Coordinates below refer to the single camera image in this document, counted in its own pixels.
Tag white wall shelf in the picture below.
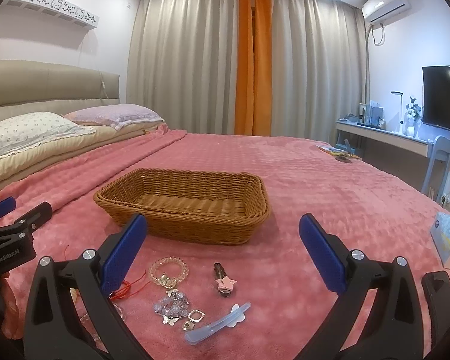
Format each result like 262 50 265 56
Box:
4 0 100 30

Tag crystal butterfly hair clip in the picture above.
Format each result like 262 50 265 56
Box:
153 289 191 326

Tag white air conditioner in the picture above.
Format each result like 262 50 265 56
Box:
362 0 410 25

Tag white desk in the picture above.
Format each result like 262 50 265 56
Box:
336 120 433 158

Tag brown wicker basket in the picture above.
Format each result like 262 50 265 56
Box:
93 168 271 246

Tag orange curtain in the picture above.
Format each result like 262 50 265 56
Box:
235 0 272 136

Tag light blue hair clip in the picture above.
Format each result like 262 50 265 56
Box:
184 302 251 345

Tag beige curtain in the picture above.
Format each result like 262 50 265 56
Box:
127 0 368 141

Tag colourful booklet on bed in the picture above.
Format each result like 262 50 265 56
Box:
316 145 361 164

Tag beige upholstered headboard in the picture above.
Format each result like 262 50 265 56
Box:
0 60 120 121

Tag white desk lamp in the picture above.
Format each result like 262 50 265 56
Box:
390 90 404 134

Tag silver square ring charm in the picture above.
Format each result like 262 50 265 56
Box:
183 310 206 332

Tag white vase with plant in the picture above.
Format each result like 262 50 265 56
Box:
403 96 422 137

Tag beige quilt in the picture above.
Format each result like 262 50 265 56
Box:
0 122 167 190

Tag red string cord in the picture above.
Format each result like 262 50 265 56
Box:
108 269 151 302

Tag light blue chair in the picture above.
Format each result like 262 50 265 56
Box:
420 135 450 196

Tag pink star hair clip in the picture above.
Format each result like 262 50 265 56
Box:
214 262 236 297

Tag black television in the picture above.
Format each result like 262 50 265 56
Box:
422 65 450 130

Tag purple lace pillow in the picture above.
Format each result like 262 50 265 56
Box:
64 103 164 131

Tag clear bead bracelet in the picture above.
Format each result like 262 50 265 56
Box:
148 256 190 290

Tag white floral pillow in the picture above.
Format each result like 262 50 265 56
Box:
0 111 96 158

